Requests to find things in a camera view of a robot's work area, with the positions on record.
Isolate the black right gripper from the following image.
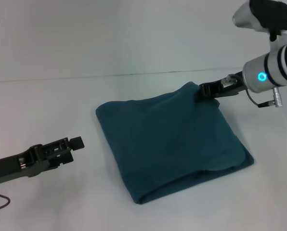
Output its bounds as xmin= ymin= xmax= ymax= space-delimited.
xmin=197 ymin=71 xmax=249 ymax=101

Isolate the blue shirt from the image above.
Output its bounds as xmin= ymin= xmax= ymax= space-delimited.
xmin=95 ymin=81 xmax=255 ymax=205

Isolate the left arm dark cable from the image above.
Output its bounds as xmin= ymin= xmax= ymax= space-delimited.
xmin=0 ymin=184 xmax=12 ymax=214

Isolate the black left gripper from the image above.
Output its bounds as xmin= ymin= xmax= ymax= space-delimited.
xmin=0 ymin=135 xmax=85 ymax=185

